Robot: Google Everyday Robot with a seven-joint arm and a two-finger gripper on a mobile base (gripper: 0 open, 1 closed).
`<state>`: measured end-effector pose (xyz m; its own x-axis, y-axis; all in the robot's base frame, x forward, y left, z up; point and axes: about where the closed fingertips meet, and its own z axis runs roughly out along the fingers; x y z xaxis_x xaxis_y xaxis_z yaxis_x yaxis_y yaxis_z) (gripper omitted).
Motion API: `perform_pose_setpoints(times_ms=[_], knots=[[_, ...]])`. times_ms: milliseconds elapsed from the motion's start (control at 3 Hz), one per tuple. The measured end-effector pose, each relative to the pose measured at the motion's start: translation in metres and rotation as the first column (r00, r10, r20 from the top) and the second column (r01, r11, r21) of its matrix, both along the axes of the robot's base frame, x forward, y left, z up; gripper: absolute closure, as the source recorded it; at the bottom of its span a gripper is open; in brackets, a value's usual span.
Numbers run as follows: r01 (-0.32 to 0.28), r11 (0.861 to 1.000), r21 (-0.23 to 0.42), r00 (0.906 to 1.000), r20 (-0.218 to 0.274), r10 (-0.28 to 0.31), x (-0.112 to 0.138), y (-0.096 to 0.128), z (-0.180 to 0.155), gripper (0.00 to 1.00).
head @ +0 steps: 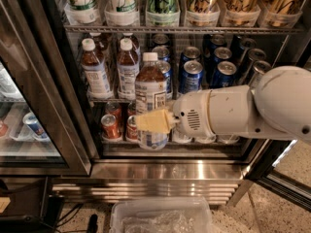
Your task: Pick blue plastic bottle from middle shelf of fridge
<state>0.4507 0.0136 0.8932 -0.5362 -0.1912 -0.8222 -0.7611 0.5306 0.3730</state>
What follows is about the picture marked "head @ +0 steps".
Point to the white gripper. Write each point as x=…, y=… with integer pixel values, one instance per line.
x=190, y=115

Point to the tea bottle blue label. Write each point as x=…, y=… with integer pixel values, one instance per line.
x=150, y=94

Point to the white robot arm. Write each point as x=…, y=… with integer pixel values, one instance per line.
x=278, y=108

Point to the front orange can middle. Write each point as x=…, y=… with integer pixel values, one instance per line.
x=131, y=129

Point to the orange can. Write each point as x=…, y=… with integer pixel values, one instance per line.
x=131, y=129
x=110, y=126

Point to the left front tea bottle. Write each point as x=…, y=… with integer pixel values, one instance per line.
x=93, y=63

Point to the rear tea bottle left column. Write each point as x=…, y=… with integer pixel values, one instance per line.
x=101, y=44

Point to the open right fridge door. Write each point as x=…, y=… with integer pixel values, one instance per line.
x=284, y=169

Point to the left glass fridge door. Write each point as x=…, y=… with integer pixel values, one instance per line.
x=44, y=111

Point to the front orange can left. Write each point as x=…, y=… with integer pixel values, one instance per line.
x=110, y=126

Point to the blue can column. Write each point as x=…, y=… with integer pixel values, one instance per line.
x=220, y=54
x=190, y=53
x=163, y=53
x=191, y=77
x=223, y=75
x=166, y=70

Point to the clear plastic bin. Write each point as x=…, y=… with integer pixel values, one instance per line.
x=162, y=215

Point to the white tall can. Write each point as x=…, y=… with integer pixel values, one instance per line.
x=82, y=12
x=121, y=12

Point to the green tall can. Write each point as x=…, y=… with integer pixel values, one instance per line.
x=162, y=13

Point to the gold tall can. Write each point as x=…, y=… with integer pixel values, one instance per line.
x=280, y=13
x=202, y=13
x=241, y=12

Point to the white tall can left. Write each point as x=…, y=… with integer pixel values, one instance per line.
x=82, y=12

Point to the middle wire shelf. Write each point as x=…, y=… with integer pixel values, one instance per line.
x=106, y=100

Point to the wire shelf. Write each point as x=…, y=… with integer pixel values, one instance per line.
x=184, y=30
x=106, y=100

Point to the upper wire shelf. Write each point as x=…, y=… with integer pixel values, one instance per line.
x=184, y=30

